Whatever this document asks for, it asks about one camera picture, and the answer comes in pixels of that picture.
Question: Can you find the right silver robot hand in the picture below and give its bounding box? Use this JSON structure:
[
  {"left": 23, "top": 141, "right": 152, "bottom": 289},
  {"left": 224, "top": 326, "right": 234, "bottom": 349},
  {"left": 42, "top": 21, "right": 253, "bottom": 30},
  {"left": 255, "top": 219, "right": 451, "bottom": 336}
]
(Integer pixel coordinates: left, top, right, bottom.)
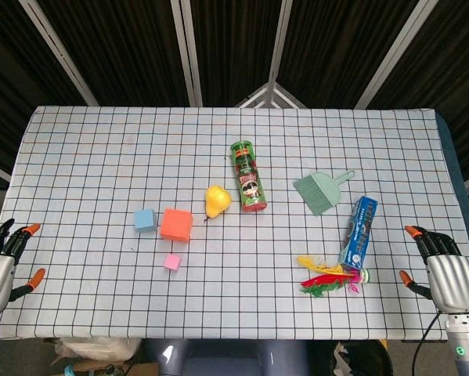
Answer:
[{"left": 399, "top": 225, "right": 469, "bottom": 314}]

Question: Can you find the blue foam cube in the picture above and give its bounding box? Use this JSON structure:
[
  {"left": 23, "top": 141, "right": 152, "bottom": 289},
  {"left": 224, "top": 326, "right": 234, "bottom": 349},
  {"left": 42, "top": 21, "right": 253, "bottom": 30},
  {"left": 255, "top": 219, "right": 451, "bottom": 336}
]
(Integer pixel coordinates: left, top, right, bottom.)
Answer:
[{"left": 134, "top": 208, "right": 157, "bottom": 235}]

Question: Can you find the mint green hand brush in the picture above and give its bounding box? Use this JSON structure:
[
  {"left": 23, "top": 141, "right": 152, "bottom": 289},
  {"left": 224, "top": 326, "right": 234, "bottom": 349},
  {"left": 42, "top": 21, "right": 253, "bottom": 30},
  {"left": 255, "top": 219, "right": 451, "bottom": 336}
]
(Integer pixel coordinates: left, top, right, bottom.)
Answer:
[{"left": 293, "top": 168, "right": 356, "bottom": 217}]

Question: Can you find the long blue cardboard box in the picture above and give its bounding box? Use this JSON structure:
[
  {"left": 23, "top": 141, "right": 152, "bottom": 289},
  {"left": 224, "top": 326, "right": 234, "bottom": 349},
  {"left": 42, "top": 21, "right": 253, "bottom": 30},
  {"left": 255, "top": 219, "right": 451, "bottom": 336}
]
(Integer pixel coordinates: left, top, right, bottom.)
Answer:
[{"left": 337, "top": 195, "right": 378, "bottom": 272}]

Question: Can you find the black bag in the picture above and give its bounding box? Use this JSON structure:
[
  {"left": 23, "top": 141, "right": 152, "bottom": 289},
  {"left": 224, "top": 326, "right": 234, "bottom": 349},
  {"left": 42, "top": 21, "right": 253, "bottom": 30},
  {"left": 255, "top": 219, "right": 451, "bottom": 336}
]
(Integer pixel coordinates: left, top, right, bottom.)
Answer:
[{"left": 331, "top": 339, "right": 391, "bottom": 376}]

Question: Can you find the white plastic bag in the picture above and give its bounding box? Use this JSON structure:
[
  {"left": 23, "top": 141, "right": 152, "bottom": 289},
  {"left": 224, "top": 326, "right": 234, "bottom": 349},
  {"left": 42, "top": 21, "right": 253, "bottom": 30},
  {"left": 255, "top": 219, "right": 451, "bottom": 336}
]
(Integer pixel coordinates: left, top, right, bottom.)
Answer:
[{"left": 60, "top": 337, "right": 141, "bottom": 361}]

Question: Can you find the colourful feather shuttlecock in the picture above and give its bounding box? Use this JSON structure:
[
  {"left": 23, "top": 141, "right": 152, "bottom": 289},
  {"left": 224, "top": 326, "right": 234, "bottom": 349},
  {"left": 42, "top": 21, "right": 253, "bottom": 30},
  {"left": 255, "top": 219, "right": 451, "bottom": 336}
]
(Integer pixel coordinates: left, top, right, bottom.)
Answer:
[{"left": 296, "top": 255, "right": 372, "bottom": 298}]

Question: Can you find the white grid-pattern tablecloth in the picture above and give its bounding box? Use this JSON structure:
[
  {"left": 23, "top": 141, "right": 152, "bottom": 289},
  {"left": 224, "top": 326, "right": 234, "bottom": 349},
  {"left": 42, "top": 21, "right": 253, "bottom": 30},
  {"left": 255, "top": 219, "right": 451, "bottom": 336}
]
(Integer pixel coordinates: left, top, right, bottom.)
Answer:
[{"left": 0, "top": 105, "right": 469, "bottom": 342}]

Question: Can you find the brown cardboard box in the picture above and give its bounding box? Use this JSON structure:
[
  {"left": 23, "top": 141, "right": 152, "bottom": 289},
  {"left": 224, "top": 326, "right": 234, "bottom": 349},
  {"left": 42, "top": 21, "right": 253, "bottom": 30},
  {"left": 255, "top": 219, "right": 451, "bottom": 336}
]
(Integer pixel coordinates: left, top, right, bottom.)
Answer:
[{"left": 49, "top": 360, "right": 159, "bottom": 376}]

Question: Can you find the large orange foam cube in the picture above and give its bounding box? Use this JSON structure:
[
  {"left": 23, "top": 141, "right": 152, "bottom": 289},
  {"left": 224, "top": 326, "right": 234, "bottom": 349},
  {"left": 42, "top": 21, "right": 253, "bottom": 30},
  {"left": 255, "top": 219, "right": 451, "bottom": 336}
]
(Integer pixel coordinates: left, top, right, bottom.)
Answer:
[{"left": 159, "top": 208, "right": 194, "bottom": 244}]

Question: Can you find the black curtain panel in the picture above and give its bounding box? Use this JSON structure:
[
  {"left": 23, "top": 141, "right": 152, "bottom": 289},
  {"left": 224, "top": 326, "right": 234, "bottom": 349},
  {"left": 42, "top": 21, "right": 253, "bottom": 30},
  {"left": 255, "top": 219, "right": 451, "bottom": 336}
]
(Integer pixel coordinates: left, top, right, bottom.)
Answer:
[
  {"left": 275, "top": 0, "right": 431, "bottom": 109},
  {"left": 34, "top": 0, "right": 190, "bottom": 107},
  {"left": 366, "top": 0, "right": 469, "bottom": 181},
  {"left": 189, "top": 0, "right": 284, "bottom": 107},
  {"left": 0, "top": 0, "right": 90, "bottom": 189}
]

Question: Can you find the green Pringles chips can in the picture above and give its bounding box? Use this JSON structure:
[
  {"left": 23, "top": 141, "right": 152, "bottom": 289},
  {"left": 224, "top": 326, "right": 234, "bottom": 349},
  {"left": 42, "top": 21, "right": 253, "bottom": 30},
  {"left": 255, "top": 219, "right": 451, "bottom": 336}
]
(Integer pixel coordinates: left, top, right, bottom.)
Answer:
[{"left": 229, "top": 139, "right": 268, "bottom": 214}]

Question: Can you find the yellow toy pear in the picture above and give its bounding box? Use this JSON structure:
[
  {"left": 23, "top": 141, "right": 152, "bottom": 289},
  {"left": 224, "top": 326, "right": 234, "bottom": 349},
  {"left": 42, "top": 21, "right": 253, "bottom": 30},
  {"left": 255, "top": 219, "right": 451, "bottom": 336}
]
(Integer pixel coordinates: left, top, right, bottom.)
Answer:
[{"left": 204, "top": 184, "right": 233, "bottom": 222}]

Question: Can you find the grey-blue robot torso base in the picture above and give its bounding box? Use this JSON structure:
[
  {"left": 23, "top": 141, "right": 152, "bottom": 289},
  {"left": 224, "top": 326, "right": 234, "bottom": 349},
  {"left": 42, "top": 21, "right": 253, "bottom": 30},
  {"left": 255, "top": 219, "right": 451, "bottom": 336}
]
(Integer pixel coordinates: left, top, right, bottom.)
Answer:
[{"left": 142, "top": 338, "right": 309, "bottom": 376}]

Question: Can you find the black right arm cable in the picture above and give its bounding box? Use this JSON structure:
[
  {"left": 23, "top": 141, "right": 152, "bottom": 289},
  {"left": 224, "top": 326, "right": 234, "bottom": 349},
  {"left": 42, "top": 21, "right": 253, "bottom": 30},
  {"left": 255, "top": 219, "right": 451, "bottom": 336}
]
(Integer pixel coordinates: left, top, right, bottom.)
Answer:
[{"left": 412, "top": 311, "right": 442, "bottom": 376}]

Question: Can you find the white triangular frame foot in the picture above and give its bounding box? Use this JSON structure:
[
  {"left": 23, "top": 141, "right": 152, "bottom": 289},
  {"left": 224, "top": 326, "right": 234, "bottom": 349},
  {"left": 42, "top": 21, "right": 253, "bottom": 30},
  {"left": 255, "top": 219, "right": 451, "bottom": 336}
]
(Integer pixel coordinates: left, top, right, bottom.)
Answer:
[{"left": 233, "top": 81, "right": 308, "bottom": 109}]

